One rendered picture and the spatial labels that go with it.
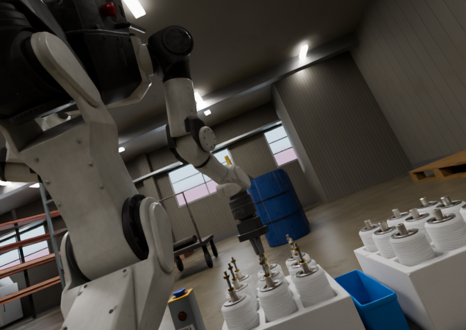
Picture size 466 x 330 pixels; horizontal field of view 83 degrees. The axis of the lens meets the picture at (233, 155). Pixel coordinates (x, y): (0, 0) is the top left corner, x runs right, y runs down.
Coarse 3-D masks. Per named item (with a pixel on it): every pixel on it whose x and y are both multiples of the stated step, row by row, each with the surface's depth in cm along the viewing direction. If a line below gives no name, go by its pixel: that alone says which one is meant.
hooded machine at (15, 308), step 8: (0, 280) 720; (8, 280) 739; (0, 288) 698; (8, 288) 719; (16, 288) 739; (0, 296) 690; (8, 304) 703; (16, 304) 722; (0, 312) 676; (8, 312) 695; (16, 312) 714; (0, 320) 672; (8, 320) 687; (16, 320) 711; (0, 328) 672
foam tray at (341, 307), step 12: (288, 276) 108; (336, 288) 78; (300, 300) 80; (336, 300) 71; (348, 300) 71; (300, 312) 72; (312, 312) 71; (324, 312) 71; (336, 312) 71; (348, 312) 70; (264, 324) 74; (276, 324) 71; (288, 324) 71; (300, 324) 71; (312, 324) 71; (324, 324) 70; (336, 324) 70; (348, 324) 70; (360, 324) 70
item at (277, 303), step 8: (280, 288) 77; (288, 288) 80; (264, 296) 76; (272, 296) 76; (280, 296) 76; (288, 296) 77; (264, 304) 77; (272, 304) 75; (280, 304) 75; (288, 304) 76; (264, 312) 78; (272, 312) 75; (280, 312) 75; (288, 312) 75; (272, 320) 75
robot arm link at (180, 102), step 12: (168, 84) 78; (180, 84) 77; (192, 84) 81; (168, 96) 78; (180, 96) 77; (192, 96) 79; (168, 108) 78; (180, 108) 76; (192, 108) 78; (168, 120) 79; (180, 120) 76; (192, 120) 76; (168, 132) 79; (180, 132) 76; (192, 132) 75; (204, 132) 78; (168, 144) 80; (204, 144) 77
